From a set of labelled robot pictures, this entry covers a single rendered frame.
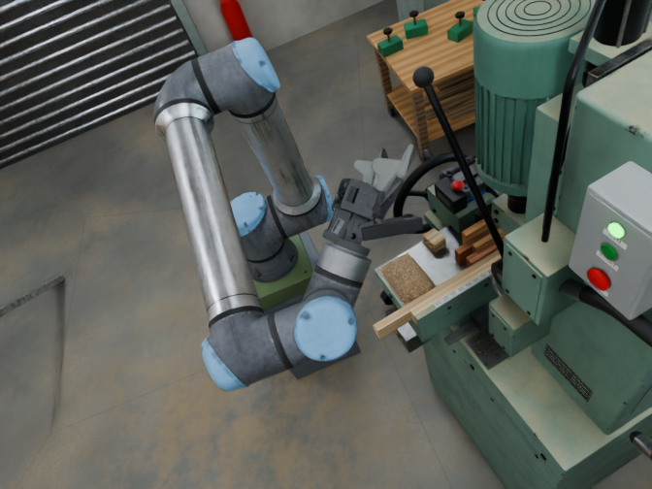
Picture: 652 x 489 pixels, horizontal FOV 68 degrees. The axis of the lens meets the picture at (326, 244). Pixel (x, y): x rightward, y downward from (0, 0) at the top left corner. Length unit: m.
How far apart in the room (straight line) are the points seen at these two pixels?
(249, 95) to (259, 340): 0.53
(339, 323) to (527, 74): 0.44
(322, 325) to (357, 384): 1.39
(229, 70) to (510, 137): 0.54
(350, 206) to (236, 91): 0.36
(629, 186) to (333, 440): 1.64
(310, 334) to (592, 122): 0.44
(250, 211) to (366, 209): 0.72
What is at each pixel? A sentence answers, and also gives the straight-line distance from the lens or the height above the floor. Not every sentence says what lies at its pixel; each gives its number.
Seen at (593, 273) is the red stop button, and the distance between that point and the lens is 0.66.
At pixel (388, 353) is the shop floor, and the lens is 2.12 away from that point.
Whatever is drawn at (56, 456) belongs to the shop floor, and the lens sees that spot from 2.65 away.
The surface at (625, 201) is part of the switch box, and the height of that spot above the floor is 1.48.
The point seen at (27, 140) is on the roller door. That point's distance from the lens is 4.34.
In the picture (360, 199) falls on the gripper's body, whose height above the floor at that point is 1.31.
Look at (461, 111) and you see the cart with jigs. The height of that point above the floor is 0.20.
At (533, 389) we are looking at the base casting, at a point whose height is 0.80.
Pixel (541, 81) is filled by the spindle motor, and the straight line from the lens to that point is 0.78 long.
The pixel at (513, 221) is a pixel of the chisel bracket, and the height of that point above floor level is 1.07.
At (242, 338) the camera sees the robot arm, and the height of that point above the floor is 1.31.
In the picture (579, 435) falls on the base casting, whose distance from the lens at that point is 1.18.
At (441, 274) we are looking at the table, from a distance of 1.21.
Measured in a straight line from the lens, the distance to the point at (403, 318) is 1.12.
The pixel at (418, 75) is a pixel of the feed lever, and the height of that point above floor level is 1.43.
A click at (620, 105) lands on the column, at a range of 0.63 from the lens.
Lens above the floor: 1.92
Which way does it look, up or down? 50 degrees down
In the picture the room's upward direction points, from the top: 23 degrees counter-clockwise
